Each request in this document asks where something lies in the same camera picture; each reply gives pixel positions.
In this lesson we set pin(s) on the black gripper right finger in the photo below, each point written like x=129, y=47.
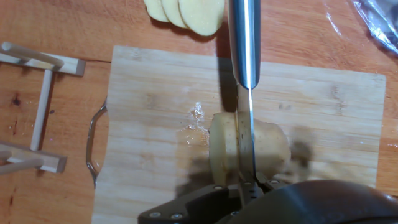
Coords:
x=270, y=183

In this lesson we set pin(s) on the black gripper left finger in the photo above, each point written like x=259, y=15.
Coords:
x=199, y=202

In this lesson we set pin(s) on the steel cleaver knife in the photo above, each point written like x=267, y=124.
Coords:
x=244, y=46

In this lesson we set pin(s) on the halved potato chunk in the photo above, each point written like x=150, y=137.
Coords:
x=272, y=149

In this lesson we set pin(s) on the freshly cut potato slice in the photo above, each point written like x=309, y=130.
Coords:
x=222, y=146

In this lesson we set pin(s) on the wooden cutting board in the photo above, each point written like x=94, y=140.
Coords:
x=326, y=118

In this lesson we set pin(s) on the pale potato slice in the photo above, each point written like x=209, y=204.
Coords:
x=152, y=9
x=171, y=12
x=202, y=15

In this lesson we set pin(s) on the wooden peg dish rack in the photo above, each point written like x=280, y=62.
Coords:
x=40, y=109

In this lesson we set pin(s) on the clear plastic bag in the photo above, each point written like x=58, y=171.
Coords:
x=382, y=21

